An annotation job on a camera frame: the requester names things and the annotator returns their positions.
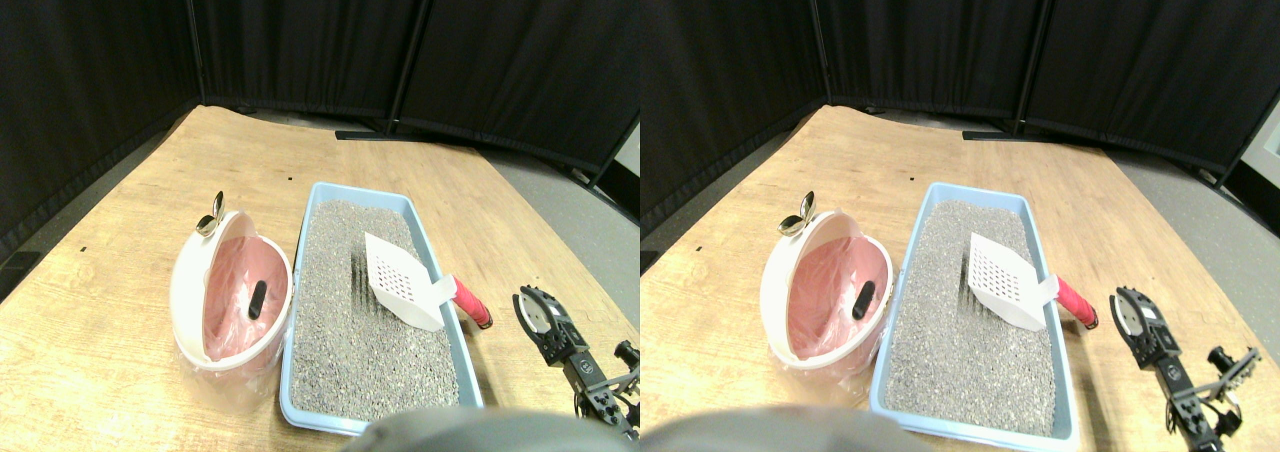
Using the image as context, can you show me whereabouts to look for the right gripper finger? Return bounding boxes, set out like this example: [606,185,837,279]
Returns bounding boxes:
[1110,286,1161,345]
[513,285,563,343]

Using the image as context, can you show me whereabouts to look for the white scoop with red handle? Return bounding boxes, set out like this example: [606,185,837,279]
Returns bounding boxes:
[363,232,494,333]
[966,232,1099,333]

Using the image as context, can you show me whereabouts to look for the blue litter tray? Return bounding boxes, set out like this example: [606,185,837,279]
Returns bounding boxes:
[278,181,486,436]
[868,181,1081,451]

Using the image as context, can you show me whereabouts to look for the white bin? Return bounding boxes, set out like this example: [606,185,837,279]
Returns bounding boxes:
[168,191,294,378]
[760,191,894,373]

